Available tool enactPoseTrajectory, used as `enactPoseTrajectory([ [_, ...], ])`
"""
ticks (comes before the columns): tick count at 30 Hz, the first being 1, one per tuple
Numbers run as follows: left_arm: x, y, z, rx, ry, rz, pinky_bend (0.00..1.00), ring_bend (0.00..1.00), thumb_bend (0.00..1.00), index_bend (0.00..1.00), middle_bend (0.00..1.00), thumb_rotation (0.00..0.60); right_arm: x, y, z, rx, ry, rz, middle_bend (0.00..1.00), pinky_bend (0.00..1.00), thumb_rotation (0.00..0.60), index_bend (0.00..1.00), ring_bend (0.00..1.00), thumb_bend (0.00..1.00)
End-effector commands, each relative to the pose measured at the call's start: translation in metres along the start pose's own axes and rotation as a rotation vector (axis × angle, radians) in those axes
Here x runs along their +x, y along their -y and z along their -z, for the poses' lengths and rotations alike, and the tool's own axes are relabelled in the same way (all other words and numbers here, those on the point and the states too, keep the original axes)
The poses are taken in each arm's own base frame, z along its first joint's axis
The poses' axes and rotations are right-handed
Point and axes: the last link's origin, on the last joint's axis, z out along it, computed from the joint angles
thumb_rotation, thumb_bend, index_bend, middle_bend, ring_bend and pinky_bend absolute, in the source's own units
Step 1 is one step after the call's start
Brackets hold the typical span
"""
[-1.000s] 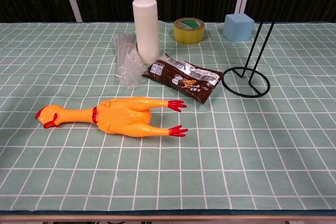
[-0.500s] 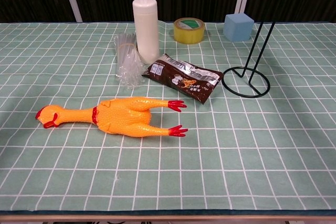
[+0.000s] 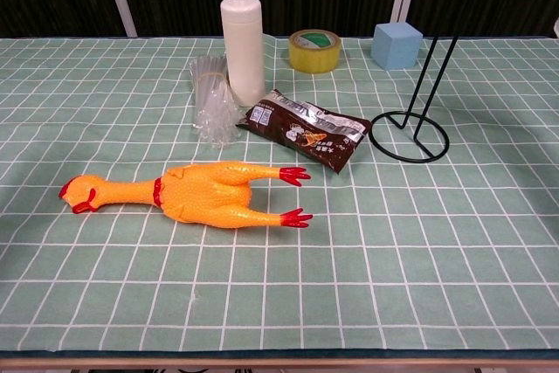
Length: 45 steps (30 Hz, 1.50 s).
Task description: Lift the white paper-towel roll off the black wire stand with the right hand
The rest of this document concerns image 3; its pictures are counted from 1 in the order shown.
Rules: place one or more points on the brown snack packet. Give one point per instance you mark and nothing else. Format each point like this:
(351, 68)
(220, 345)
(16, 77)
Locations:
(305, 128)

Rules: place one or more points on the yellow rubber chicken toy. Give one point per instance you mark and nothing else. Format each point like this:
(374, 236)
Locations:
(205, 194)

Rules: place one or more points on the light blue foam cube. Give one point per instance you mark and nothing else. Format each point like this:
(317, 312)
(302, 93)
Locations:
(395, 47)

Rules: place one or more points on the green checkered tablecloth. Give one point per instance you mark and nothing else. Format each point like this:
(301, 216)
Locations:
(393, 237)

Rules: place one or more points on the yellow packing tape roll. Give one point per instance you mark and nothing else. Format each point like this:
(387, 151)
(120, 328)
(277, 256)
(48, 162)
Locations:
(314, 56)

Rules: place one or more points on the white cylindrical bottle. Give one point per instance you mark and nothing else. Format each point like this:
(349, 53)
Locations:
(242, 45)

